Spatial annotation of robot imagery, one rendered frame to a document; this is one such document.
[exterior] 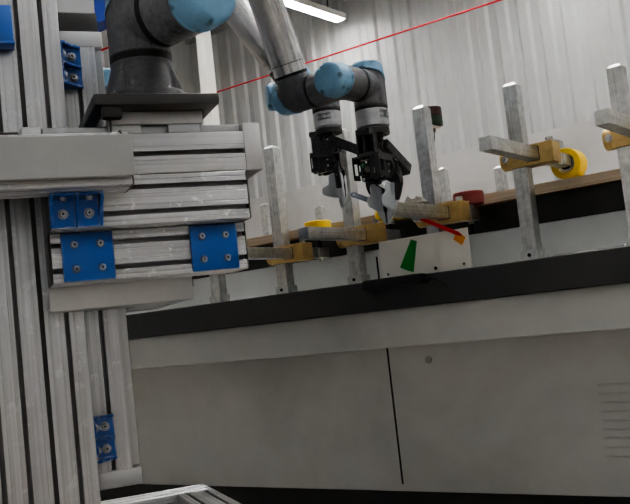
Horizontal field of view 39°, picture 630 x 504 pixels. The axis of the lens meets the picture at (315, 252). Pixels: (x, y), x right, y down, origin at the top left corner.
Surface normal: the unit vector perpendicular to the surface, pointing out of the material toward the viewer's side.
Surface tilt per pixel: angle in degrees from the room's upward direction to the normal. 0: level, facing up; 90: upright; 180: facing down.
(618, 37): 90
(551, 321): 90
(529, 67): 90
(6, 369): 90
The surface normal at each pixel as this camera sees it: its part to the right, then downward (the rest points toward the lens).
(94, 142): 0.36, -0.11
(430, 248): -0.59, 0.00
